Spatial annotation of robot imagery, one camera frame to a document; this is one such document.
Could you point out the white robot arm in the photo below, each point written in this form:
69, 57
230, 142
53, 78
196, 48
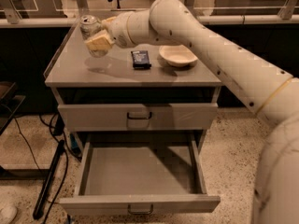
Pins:
269, 92

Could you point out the black side table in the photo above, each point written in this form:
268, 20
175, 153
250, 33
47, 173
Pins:
9, 104

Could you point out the closed upper grey drawer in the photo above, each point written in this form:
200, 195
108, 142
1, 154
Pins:
128, 117

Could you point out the grey drawer cabinet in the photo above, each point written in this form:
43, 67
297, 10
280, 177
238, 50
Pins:
77, 78

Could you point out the white shoe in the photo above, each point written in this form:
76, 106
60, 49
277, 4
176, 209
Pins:
7, 214

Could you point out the open middle grey drawer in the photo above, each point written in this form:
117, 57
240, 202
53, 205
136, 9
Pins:
140, 179

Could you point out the white paper bowl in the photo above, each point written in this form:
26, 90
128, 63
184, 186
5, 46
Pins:
177, 56

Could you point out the dark blue snack bar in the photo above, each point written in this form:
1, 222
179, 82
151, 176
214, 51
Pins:
141, 59

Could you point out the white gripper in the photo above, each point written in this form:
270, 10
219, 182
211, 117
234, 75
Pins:
121, 31

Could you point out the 7up soda can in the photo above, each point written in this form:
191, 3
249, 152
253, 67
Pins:
89, 26

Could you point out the black floor stand bar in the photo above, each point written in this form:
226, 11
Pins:
40, 203

